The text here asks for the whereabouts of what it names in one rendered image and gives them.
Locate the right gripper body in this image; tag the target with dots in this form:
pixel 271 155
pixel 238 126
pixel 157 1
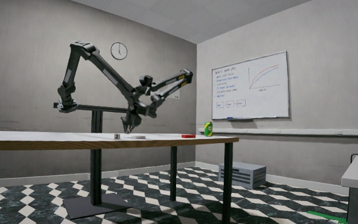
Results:
pixel 125 121

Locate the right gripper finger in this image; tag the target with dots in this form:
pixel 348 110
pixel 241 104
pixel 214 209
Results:
pixel 125 127
pixel 131 127

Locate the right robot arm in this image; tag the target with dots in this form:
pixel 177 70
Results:
pixel 90 52

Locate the green and yellow drink can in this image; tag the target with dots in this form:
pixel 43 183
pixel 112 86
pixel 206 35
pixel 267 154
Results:
pixel 208 126

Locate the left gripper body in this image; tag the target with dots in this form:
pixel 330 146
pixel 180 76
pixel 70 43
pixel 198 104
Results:
pixel 142 90

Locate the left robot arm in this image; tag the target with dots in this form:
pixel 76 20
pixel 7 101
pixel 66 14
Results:
pixel 184 77

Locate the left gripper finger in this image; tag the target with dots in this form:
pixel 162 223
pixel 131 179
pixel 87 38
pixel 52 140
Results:
pixel 148 93

